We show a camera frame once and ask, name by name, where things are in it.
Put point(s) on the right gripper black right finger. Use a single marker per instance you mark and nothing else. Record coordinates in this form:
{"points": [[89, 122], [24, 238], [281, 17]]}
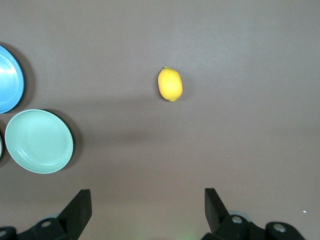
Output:
{"points": [[220, 225]]}

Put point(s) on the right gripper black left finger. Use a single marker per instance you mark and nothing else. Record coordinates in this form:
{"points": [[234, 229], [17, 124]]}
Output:
{"points": [[72, 220]]}

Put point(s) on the yellow lemon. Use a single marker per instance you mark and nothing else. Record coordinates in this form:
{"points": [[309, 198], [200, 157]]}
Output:
{"points": [[170, 84]]}

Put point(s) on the mint green plate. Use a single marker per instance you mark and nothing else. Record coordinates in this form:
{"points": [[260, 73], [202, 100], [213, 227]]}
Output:
{"points": [[37, 140]]}

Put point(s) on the beige plate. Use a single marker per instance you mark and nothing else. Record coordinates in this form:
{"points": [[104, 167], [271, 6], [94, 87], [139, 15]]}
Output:
{"points": [[0, 148]]}

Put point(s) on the blue plate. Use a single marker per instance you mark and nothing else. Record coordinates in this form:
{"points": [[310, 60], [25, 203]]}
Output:
{"points": [[7, 82]]}

